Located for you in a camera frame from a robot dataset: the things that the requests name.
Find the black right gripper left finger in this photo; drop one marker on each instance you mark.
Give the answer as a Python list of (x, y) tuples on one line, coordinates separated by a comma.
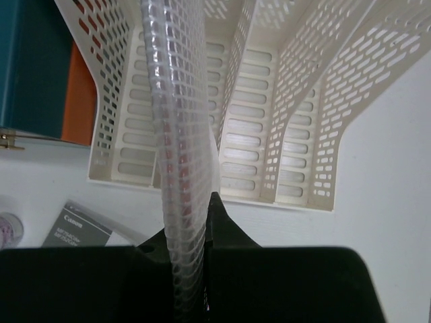
[(88, 284)]

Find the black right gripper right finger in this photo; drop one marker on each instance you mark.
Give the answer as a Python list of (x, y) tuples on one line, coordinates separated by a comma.
[(250, 283)]

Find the grey Canon setup guide booklet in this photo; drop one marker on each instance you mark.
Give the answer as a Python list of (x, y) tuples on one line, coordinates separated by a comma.
[(79, 226)]

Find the clear mesh document pouch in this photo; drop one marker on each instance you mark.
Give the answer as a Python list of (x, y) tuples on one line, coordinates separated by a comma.
[(175, 48)]

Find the clear jar of paper clips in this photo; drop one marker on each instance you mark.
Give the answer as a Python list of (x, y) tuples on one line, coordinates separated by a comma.
[(12, 228)]

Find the teal desktop drawer cabinet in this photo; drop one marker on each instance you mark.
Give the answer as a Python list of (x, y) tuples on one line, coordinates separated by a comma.
[(47, 91)]

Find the white perforated file organizer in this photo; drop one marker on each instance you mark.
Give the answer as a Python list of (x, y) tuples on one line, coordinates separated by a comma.
[(285, 80)]

